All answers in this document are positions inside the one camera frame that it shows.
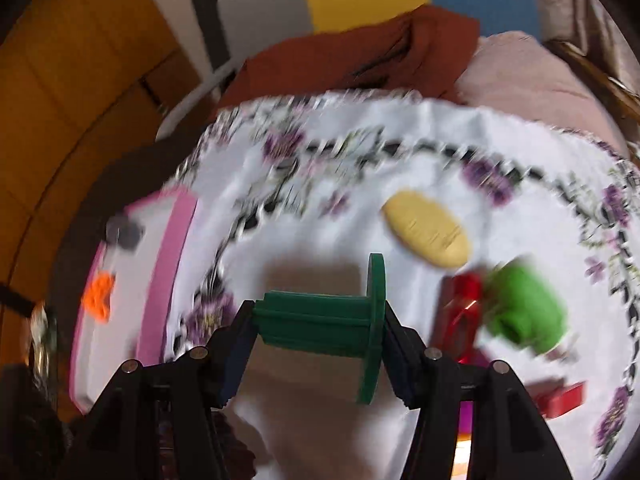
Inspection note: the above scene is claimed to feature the purple flanged plastic spool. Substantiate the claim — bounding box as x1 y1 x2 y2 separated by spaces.
459 401 473 436

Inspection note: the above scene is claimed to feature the orange block with holes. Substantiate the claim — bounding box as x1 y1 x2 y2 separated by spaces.
81 271 115 323

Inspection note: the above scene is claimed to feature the green flanged plastic spool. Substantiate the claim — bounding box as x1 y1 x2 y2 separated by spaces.
253 254 386 404

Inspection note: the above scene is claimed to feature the red puzzle-shaped block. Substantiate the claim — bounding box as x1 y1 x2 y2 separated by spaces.
534 382 587 419

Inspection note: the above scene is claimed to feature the pink-rimmed storage box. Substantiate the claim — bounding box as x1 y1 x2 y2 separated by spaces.
70 188 198 413

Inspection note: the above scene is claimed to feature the red metallic lighter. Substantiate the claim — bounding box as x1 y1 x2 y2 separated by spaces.
430 272 483 364

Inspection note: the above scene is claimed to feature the green white plug-in device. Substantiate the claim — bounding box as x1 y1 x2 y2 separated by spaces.
483 257 579 363

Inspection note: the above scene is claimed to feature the dark brown claw hair clip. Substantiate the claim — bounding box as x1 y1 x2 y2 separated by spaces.
104 214 144 252

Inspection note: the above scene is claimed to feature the yellow oval stone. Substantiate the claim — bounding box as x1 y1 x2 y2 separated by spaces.
382 190 472 269

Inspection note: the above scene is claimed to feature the white embroidered floral tablecloth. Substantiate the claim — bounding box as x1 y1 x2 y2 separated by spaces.
163 92 639 479

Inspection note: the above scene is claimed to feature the wooden side table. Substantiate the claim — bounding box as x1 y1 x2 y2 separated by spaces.
544 39 640 124

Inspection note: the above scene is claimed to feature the pink quilted jacket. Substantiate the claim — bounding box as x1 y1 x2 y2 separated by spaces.
456 32 629 156

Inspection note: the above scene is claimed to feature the rust red jacket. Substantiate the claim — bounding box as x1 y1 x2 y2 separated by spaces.
219 6 480 107

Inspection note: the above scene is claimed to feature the pink floral curtain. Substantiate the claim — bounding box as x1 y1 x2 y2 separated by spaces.
537 0 639 93

